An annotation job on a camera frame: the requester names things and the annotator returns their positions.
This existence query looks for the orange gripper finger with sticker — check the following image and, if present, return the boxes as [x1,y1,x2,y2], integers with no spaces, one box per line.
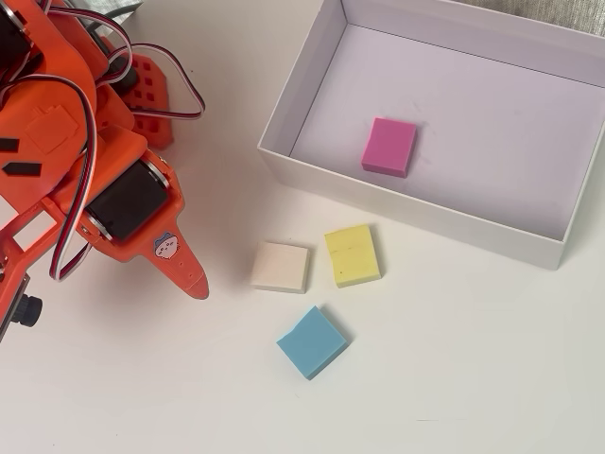
[140,225,210,302]

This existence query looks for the pink foam cuboid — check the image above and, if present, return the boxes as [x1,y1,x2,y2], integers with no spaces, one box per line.
[360,115,419,180]

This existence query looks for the red white black servo cable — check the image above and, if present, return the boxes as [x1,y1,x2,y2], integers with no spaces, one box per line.
[0,75,99,283]
[46,7,207,123]

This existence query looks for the orange robot base plate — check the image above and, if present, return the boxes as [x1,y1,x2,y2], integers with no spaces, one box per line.
[101,37,176,151]

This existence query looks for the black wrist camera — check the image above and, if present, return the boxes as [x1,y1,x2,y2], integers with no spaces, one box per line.
[9,292,44,330]

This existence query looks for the orange gripper body black servo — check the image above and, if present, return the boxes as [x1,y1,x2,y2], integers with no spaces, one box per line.
[56,131,186,265]

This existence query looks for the blue foam cuboid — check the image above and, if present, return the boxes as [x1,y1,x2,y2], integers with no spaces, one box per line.
[275,304,353,381]

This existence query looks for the beige woven curtain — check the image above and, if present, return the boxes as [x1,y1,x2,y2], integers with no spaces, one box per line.
[508,0,605,35]

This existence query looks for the yellow foam cuboid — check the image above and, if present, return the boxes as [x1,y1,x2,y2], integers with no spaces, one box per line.
[323,223,384,288]

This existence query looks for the white cardboard box bin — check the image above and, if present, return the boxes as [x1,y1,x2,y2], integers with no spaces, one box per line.
[255,0,605,271]

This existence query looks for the cream foam cuboid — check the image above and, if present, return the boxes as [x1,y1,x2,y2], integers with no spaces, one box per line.
[250,241,311,294]

